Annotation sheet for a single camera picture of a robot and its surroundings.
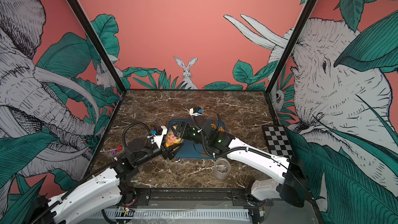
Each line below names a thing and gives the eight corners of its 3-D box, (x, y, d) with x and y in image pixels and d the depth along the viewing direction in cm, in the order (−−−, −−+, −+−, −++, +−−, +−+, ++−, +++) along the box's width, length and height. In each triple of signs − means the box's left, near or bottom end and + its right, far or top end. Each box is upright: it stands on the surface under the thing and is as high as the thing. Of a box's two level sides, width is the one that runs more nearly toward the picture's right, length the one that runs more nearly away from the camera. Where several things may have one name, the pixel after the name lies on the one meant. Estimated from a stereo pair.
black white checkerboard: (270, 158, 89) (272, 156, 87) (262, 128, 102) (263, 125, 100) (293, 158, 90) (296, 156, 87) (282, 128, 103) (284, 125, 100)
